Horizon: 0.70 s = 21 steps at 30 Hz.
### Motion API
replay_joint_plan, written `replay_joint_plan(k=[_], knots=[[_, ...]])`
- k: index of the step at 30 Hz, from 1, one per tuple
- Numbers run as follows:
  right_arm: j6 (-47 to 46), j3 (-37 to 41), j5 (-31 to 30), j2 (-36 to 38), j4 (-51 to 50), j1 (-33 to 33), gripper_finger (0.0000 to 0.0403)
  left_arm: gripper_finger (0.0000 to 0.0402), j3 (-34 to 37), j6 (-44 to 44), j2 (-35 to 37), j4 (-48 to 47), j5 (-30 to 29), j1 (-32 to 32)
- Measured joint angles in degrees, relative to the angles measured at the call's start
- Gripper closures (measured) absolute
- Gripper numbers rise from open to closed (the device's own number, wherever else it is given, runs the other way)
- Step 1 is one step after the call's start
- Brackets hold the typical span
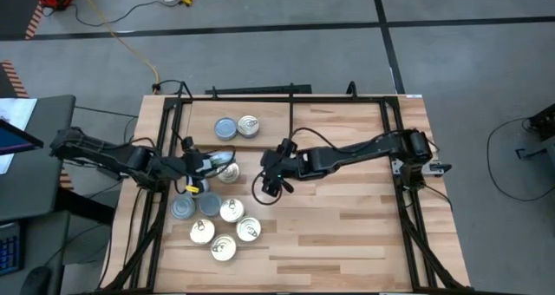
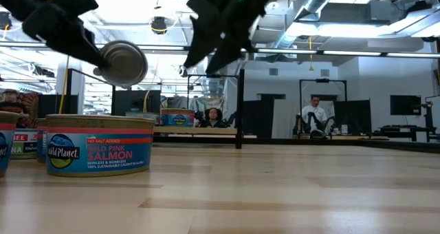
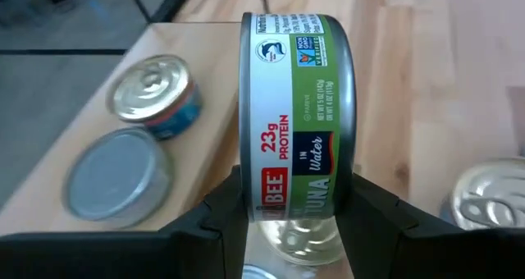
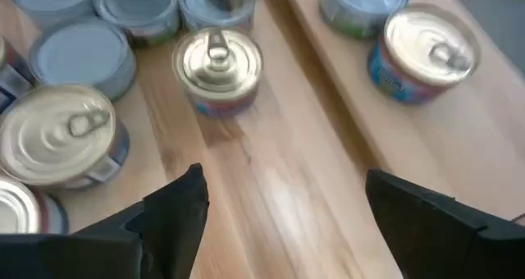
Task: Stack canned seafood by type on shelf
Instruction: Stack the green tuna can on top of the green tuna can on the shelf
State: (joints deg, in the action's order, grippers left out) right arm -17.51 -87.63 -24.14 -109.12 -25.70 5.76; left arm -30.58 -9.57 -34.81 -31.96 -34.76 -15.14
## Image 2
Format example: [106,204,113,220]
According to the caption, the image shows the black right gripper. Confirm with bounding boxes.
[184,0,280,75]

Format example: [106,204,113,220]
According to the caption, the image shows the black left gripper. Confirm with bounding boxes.
[0,0,109,70]

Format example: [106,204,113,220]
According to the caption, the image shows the Bumble Bee light tuna can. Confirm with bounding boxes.
[92,40,149,89]
[10,127,39,160]
[124,111,162,127]

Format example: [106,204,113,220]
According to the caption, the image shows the Wild Planet pink salmon can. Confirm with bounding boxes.
[160,107,196,128]
[45,114,155,178]
[36,118,47,163]
[0,110,21,179]

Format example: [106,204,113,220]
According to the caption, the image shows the wooden shelf board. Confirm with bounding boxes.
[153,125,258,140]

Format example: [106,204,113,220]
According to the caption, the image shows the black ceiling dome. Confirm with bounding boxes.
[150,16,168,35]

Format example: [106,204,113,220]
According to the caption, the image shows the person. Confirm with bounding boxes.
[295,94,329,137]
[198,107,230,129]

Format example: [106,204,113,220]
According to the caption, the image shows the black partition panel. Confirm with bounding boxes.
[333,99,373,136]
[242,93,276,139]

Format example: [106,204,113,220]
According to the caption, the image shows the yellow pendant lamp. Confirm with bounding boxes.
[308,36,315,72]

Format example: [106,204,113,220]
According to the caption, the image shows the patterned red tapestry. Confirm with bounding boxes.
[0,89,41,130]

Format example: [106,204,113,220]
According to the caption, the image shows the black background robot arms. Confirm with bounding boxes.
[289,109,336,139]

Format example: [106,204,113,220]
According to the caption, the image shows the long strip light bar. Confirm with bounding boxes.
[0,40,440,59]

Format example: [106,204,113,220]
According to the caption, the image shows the black background desk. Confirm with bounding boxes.
[373,125,440,142]

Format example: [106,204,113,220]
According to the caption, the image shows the thick yellow cable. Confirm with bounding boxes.
[57,56,70,116]

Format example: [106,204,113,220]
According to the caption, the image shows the black metal shelf frame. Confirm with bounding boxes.
[65,67,247,150]

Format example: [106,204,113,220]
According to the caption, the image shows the thin yellow cord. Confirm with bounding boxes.
[143,60,160,114]

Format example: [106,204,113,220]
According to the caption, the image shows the black background stand frame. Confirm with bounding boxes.
[298,78,348,136]

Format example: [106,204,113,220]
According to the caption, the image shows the black wall monitor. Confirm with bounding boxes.
[390,94,422,116]

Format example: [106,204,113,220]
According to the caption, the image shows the black camera tripod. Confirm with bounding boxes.
[421,95,440,142]

